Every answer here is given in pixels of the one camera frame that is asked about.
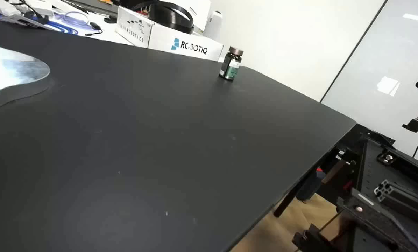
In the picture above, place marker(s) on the small dark pill bottle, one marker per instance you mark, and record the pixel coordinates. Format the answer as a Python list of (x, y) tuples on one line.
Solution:
[(231, 65)]

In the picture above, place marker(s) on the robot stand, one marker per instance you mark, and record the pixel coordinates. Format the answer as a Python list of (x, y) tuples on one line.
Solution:
[(380, 196)]

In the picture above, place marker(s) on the black round band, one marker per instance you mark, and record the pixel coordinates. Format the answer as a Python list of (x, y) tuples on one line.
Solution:
[(172, 14)]

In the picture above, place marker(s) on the white cardboard box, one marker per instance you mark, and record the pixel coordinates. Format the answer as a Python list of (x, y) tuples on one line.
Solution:
[(167, 39)]

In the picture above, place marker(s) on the white power adapter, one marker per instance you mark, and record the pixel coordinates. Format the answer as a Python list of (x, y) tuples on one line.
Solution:
[(3, 7)]

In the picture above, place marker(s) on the grey flat device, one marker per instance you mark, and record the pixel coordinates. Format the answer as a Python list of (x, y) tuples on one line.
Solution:
[(26, 21)]

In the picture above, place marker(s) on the coil of clear tubing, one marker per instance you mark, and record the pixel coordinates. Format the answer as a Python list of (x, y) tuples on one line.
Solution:
[(75, 17)]

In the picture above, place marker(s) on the silver metal plate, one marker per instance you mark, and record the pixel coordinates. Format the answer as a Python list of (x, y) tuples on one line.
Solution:
[(6, 75)]

